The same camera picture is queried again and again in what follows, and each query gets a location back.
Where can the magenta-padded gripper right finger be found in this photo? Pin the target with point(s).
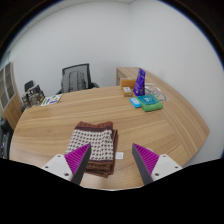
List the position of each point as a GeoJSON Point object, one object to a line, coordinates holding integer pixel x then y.
{"type": "Point", "coordinates": [163, 165]}

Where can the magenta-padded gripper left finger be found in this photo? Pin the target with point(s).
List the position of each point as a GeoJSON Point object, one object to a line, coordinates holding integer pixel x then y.
{"type": "Point", "coordinates": [60, 165]}

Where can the brown white patterned towel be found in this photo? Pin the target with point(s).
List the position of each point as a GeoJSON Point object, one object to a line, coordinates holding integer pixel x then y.
{"type": "Point", "coordinates": [96, 140]}

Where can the small white sticker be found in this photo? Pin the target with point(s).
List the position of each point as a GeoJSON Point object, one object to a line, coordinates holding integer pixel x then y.
{"type": "Point", "coordinates": [119, 155]}

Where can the black leather sofa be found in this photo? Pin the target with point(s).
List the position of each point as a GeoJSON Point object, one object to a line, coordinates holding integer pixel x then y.
{"type": "Point", "coordinates": [5, 140]}

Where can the green flat box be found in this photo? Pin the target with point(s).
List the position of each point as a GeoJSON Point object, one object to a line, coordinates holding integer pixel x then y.
{"type": "Point", "coordinates": [150, 104]}

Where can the white green printed leaflet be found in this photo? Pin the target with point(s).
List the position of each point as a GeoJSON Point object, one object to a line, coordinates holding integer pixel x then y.
{"type": "Point", "coordinates": [51, 100]}

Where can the small blue pack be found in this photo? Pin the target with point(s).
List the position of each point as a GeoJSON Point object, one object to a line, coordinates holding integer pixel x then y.
{"type": "Point", "coordinates": [135, 102]}

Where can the clear plastic bag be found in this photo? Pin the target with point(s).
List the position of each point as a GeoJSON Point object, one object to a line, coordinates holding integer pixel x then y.
{"type": "Point", "coordinates": [158, 91]}

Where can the small tan box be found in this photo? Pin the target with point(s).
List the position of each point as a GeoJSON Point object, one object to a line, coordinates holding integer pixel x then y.
{"type": "Point", "coordinates": [127, 91]}

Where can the wooden glass-door shelf cabinet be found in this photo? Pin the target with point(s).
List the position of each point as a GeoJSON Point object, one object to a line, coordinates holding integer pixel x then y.
{"type": "Point", "coordinates": [10, 100]}

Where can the purple standing sign card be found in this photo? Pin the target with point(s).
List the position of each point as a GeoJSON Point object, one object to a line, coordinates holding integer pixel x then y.
{"type": "Point", "coordinates": [139, 83]}

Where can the black mesh office chair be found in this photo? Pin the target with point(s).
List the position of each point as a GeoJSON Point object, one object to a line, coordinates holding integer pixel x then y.
{"type": "Point", "coordinates": [75, 80]}

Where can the orange box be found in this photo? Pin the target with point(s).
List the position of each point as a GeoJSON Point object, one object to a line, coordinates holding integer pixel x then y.
{"type": "Point", "coordinates": [127, 83]}

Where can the low wooden side cabinet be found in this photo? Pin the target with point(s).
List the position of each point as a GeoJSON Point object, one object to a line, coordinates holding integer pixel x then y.
{"type": "Point", "coordinates": [125, 72]}

